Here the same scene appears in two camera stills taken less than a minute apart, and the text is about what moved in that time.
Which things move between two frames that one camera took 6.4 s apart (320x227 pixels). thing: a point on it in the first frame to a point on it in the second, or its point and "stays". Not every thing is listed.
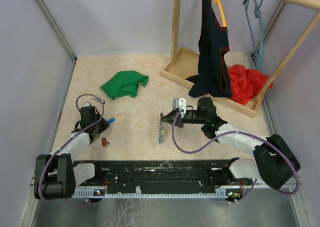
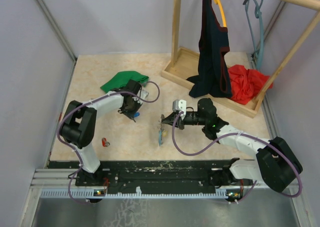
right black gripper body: (180, 122) stays
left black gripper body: (102, 125) to (133, 108)
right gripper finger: (171, 114) stays
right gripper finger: (170, 118) stays
